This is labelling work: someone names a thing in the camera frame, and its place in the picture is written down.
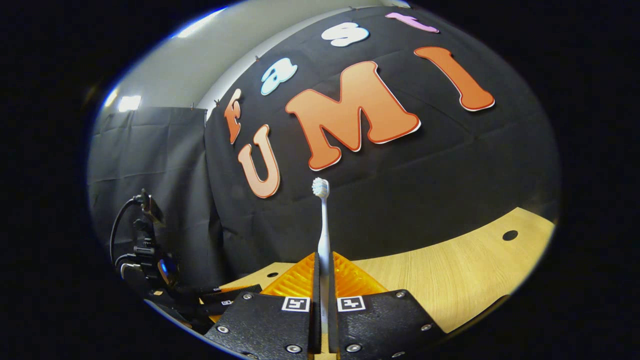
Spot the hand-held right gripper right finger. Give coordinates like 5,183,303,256
328,251,447,360

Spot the white toothbrush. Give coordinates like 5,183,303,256
311,177,332,341

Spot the ceiling light panel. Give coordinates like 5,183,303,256
116,95,143,113

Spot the black backdrop cloth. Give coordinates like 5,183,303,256
87,5,561,291

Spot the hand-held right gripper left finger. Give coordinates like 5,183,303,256
204,251,322,360

